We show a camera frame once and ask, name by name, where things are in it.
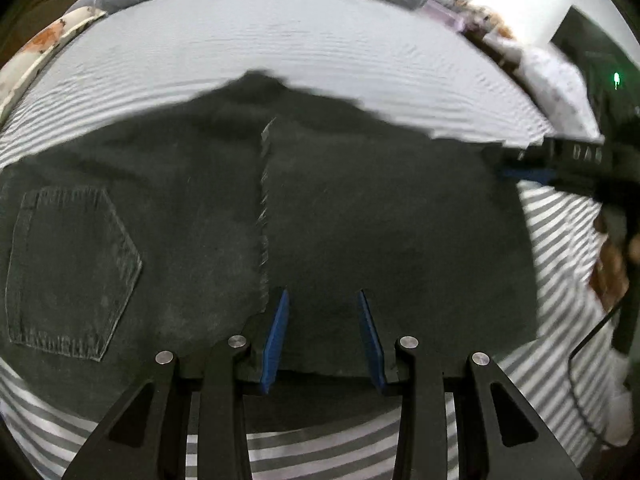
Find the black television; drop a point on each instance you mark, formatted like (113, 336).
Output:
(600, 65)

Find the dark denim pants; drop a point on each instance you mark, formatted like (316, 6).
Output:
(375, 210)

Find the grey white striped bed sheet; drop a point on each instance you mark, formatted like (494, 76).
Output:
(300, 45)

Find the floral bedding pile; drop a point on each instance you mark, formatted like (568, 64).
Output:
(475, 10)

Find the floral pillow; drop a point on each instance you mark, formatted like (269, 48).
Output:
(45, 40)

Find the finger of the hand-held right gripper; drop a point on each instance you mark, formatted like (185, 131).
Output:
(530, 156)
(530, 176)

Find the person's right hand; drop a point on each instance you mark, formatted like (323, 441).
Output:
(610, 275)

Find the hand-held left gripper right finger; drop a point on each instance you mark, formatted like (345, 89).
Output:
(372, 345)

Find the carved wooden headboard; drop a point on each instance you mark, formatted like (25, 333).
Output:
(35, 5)

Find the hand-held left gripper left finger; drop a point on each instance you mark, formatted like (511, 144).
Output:
(275, 340)

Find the white dotted blanket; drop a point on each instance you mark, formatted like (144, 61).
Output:
(555, 85)

